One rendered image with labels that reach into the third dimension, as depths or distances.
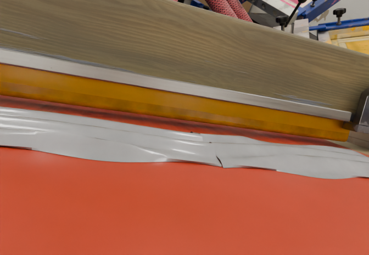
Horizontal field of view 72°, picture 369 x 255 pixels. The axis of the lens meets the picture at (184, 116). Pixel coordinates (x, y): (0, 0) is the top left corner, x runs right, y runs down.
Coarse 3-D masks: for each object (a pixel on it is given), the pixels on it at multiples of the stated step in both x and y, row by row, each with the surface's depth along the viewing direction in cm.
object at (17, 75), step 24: (0, 72) 19; (24, 72) 19; (48, 72) 20; (120, 96) 22; (144, 96) 22; (168, 96) 23; (192, 96) 23; (264, 120) 26; (288, 120) 27; (312, 120) 27; (336, 120) 28
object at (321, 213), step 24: (312, 144) 27; (336, 144) 30; (240, 168) 14; (264, 192) 11; (288, 192) 12; (312, 192) 12; (336, 192) 13; (360, 192) 14; (288, 216) 10; (312, 216) 10; (336, 216) 10; (360, 216) 11; (312, 240) 8; (336, 240) 8; (360, 240) 9
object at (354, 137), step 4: (352, 132) 34; (356, 132) 34; (348, 136) 35; (352, 136) 34; (356, 136) 34; (360, 136) 33; (364, 136) 33; (368, 136) 32; (348, 140) 35; (352, 140) 34; (356, 140) 34; (360, 140) 33; (364, 140) 32; (368, 140) 32; (356, 144) 33; (360, 144) 33; (364, 144) 32; (368, 144) 32; (368, 148) 32
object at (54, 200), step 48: (0, 96) 22; (0, 192) 8; (48, 192) 8; (96, 192) 9; (144, 192) 9; (192, 192) 10; (240, 192) 11; (0, 240) 6; (48, 240) 6; (96, 240) 6; (144, 240) 7; (192, 240) 7; (240, 240) 7; (288, 240) 8
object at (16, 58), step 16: (0, 48) 17; (16, 64) 17; (32, 64) 17; (48, 64) 18; (64, 64) 18; (80, 64) 18; (112, 80) 19; (128, 80) 19; (144, 80) 20; (160, 80) 20; (176, 80) 20; (208, 96) 21; (224, 96) 22; (240, 96) 22; (256, 96) 23; (304, 112) 24; (320, 112) 25; (336, 112) 25
